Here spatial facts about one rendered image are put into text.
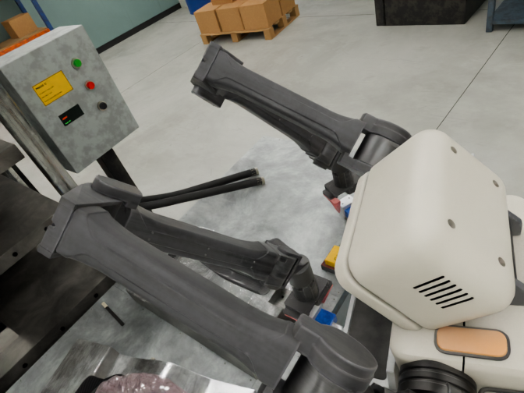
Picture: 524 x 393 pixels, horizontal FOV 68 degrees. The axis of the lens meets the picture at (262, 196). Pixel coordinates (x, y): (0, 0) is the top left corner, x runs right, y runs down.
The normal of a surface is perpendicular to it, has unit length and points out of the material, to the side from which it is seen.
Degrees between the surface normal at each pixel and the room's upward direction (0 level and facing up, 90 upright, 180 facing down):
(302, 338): 50
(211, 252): 86
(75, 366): 0
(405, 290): 90
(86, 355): 0
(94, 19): 90
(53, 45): 90
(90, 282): 0
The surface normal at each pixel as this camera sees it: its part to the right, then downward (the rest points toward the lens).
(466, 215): 0.48, -0.47
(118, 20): 0.74, 0.25
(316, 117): -0.11, 0.00
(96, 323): -0.27, -0.73
